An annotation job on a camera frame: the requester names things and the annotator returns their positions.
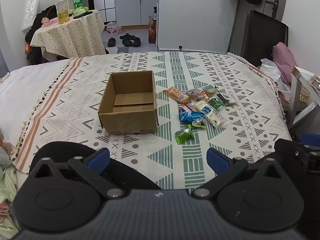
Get orange biscuit packet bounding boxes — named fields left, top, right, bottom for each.
left=162, top=86, right=190, bottom=105

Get white plastic bag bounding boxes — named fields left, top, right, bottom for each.
left=257, top=58, right=292, bottom=93

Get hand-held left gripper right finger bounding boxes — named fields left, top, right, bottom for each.
left=192, top=148, right=288, bottom=200

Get black grid door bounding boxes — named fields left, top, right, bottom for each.
left=92, top=0, right=117, bottom=22

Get pink cloth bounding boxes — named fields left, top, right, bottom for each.
left=272, top=42, right=298, bottom=85

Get grey kitchen cabinet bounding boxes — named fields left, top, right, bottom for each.
left=114, top=0, right=160, bottom=27

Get pack of water bottles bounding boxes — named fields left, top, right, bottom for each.
left=107, top=22, right=122, bottom=34

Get blue snack packet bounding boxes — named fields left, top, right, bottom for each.
left=178, top=110, right=205, bottom=123

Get light green snack bag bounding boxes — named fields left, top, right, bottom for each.
left=73, top=6, right=92, bottom=18

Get table with dotted tablecloth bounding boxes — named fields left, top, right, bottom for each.
left=30, top=9, right=107, bottom=61

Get bright green snack packet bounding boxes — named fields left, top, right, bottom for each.
left=174, top=126, right=196, bottom=145

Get grey door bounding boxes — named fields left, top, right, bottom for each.
left=260, top=0, right=289, bottom=20

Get white cracker packet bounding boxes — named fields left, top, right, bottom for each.
left=204, top=110, right=230, bottom=128

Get black clothes pile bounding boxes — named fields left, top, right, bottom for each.
left=24, top=5, right=59, bottom=62

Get white bed sheet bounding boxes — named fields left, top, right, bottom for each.
left=0, top=59, right=70, bottom=150

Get colourful green candy packet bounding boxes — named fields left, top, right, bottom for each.
left=191, top=119, right=207, bottom=129

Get white frame stand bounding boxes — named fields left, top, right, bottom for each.
left=286, top=66, right=320, bottom=128

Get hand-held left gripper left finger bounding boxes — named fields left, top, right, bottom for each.
left=29, top=148, right=126, bottom=200

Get small dark green packet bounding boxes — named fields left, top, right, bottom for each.
left=207, top=97, right=224, bottom=110

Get woven basket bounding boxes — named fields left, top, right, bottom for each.
left=299, top=87, right=311, bottom=103

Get cooking oil bottle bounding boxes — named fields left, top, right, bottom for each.
left=55, top=0, right=70, bottom=25

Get white wardrobe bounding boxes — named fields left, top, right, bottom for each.
left=157, top=0, right=239, bottom=54

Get red snack packet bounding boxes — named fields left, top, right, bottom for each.
left=179, top=104, right=198, bottom=113

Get brown bottle with red label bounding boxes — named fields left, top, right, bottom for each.
left=148, top=16, right=157, bottom=44

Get black white snack packet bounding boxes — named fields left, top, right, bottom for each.
left=216, top=92, right=237, bottom=106

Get brown cardboard box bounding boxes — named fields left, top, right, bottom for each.
left=97, top=70, right=160, bottom=135

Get floral cloth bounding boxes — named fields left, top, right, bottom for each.
left=0, top=135, right=20, bottom=233

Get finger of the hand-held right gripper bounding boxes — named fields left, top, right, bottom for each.
left=274, top=139, right=320, bottom=178
left=300, top=132, right=320, bottom=145

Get purple candy packet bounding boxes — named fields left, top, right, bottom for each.
left=186, top=89, right=204, bottom=102

